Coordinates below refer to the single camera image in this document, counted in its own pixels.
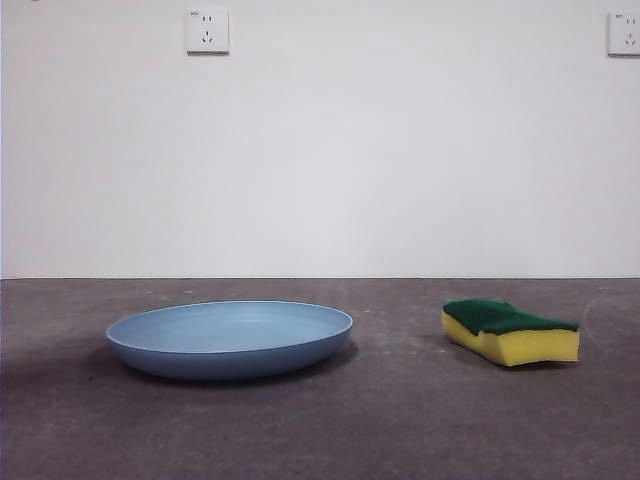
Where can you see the light blue round plate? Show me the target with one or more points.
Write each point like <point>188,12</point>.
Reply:
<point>230,352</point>

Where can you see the yellow sponge with green scourer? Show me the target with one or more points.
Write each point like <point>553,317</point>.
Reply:
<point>530,350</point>

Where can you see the white wall socket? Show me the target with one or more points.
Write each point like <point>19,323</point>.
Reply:
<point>625,34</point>
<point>208,31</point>

